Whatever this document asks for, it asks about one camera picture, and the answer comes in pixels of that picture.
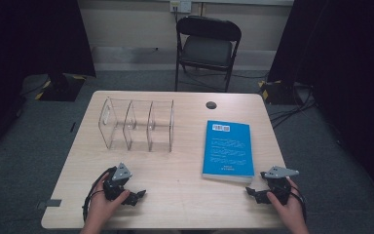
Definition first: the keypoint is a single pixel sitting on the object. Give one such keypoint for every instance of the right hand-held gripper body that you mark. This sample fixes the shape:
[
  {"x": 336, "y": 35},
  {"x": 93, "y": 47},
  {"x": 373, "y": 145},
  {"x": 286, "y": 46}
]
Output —
[{"x": 279, "y": 187}]

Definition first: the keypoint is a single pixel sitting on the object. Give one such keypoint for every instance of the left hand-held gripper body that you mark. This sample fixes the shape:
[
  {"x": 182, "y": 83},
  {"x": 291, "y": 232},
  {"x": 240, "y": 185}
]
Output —
[{"x": 115, "y": 187}]

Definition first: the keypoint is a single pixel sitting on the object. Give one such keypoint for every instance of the blue book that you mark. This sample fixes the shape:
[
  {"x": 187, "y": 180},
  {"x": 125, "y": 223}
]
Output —
[{"x": 227, "y": 149}]

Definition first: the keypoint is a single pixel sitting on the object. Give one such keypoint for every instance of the clear acrylic book rack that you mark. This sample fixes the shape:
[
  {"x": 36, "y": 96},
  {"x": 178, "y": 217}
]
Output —
[{"x": 136, "y": 130}]

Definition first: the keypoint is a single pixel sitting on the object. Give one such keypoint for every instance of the person's left hand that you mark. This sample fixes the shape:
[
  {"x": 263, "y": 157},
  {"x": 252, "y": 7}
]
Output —
[{"x": 100, "y": 208}]

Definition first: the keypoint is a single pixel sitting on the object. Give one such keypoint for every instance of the person's right hand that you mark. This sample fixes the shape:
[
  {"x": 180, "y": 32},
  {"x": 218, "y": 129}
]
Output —
[{"x": 290, "y": 211}]

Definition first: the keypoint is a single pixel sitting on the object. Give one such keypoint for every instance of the grey tape piece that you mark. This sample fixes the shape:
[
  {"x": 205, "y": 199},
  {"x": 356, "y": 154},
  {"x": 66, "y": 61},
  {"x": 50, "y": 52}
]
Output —
[{"x": 50, "y": 203}]

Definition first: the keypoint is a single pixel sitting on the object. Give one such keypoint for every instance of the black floor tape strip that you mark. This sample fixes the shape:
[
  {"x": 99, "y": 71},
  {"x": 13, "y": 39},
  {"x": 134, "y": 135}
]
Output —
[{"x": 73, "y": 127}]

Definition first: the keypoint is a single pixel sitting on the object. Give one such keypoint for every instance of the black stand base striped tape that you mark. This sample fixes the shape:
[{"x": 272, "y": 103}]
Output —
[
  {"x": 61, "y": 89},
  {"x": 277, "y": 92}
]

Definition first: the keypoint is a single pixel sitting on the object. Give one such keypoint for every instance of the black table grommet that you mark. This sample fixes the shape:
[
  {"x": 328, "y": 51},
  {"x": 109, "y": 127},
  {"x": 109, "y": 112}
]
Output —
[{"x": 211, "y": 105}]

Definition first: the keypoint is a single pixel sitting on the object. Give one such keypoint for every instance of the black curtain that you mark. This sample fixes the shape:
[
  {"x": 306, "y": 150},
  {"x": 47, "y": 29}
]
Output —
[
  {"x": 347, "y": 65},
  {"x": 22, "y": 48}
]

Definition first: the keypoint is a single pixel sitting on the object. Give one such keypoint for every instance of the black folding chair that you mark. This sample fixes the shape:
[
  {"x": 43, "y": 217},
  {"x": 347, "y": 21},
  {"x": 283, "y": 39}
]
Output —
[{"x": 206, "y": 48}]

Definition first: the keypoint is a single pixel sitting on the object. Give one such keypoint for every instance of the white wall outlet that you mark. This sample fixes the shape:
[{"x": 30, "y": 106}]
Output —
[{"x": 180, "y": 6}]

